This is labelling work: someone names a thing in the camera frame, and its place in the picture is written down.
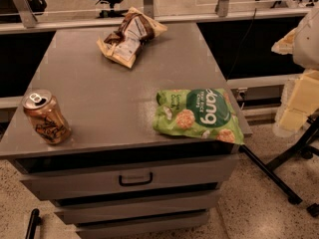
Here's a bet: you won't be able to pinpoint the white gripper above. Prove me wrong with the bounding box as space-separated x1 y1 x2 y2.
271 29 319 137

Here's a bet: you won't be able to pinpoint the brown chip bag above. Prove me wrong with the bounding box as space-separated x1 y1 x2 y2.
97 7 167 69

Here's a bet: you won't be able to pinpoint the orange soda can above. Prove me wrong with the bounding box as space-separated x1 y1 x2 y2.
22 89 71 144

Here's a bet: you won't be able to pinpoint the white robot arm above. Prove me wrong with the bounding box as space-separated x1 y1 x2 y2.
271 7 319 137

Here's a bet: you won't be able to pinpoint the green rice chips bag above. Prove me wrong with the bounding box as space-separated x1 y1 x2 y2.
153 89 244 145

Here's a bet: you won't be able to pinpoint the grey drawer cabinet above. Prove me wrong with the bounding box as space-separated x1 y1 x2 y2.
0 23 237 239

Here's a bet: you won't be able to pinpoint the black chair top left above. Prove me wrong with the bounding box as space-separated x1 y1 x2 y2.
0 0 47 14

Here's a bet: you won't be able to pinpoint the black hanging cable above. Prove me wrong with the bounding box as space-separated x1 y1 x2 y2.
226 7 258 82

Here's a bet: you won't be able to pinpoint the black drawer handle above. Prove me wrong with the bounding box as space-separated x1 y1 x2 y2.
118 172 154 187

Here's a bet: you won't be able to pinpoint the black handle bottom left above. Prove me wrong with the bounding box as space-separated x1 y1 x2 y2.
25 208 42 239

